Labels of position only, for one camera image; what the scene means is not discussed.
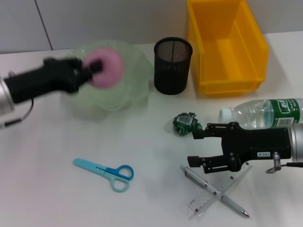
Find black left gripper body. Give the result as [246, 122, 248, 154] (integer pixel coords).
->
[4, 57, 82, 104]

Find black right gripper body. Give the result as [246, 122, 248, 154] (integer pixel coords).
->
[221, 122, 292, 172]

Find pink peach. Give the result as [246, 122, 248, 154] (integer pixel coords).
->
[83, 46, 125, 89]

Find green plastic wrapper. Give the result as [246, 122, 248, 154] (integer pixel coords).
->
[171, 112, 203, 137]

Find clear green-label water bottle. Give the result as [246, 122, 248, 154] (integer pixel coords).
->
[219, 97, 303, 130]

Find blue scissors with sheath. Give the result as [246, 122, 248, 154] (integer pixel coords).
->
[72, 157, 135, 193]

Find grey silver pen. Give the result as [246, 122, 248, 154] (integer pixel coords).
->
[181, 165, 250, 218]

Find transparent plastic ruler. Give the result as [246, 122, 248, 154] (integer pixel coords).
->
[187, 163, 252, 217]

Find green glass fruit plate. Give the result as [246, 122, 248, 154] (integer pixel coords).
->
[63, 39, 153, 119]

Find black mesh pen holder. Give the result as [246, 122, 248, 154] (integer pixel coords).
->
[153, 36, 194, 95]

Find yellow plastic bin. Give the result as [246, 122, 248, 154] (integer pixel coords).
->
[187, 0, 270, 98]

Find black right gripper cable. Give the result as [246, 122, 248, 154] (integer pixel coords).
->
[265, 152, 303, 175]

